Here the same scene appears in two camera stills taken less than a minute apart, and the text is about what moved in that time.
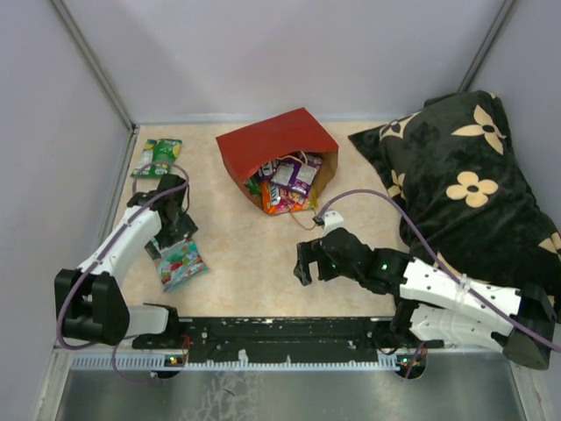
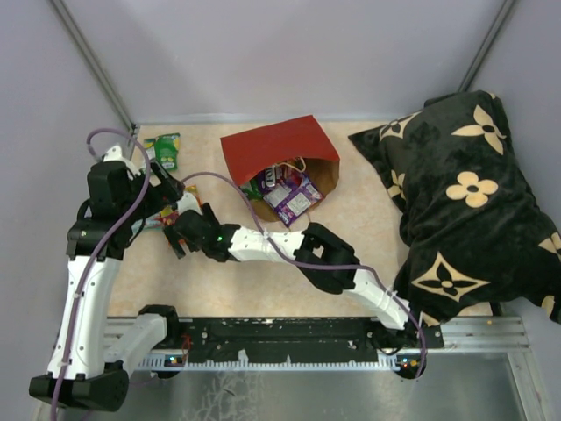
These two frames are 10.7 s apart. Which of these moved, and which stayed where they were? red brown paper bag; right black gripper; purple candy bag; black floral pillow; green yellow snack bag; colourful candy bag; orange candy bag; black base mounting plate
Moved: orange candy bag; purple candy bag; right black gripper; red brown paper bag; green yellow snack bag; colourful candy bag
Stayed: black floral pillow; black base mounting plate
